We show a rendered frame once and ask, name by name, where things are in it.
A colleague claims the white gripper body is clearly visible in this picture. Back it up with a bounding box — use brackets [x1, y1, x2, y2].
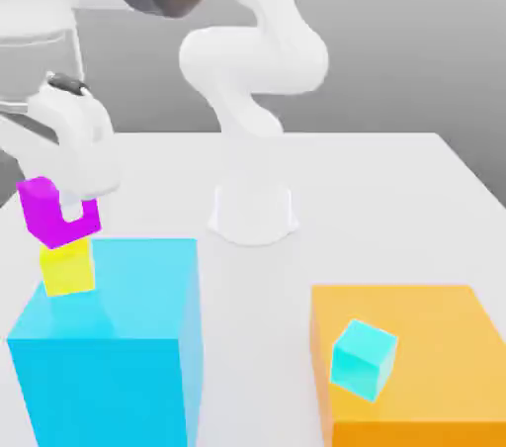
[0, 85, 122, 203]

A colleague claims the small magenta cube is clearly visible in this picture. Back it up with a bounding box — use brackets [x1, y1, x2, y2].
[16, 175, 103, 250]

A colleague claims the small yellow cube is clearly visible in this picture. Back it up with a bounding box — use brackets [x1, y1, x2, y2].
[39, 237, 96, 298]

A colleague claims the small cyan cube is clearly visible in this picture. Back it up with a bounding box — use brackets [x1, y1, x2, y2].
[328, 317, 399, 403]

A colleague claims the large blue box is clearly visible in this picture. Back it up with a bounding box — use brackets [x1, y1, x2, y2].
[6, 237, 205, 447]

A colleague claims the large orange box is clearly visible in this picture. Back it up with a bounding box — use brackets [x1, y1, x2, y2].
[309, 284, 506, 447]

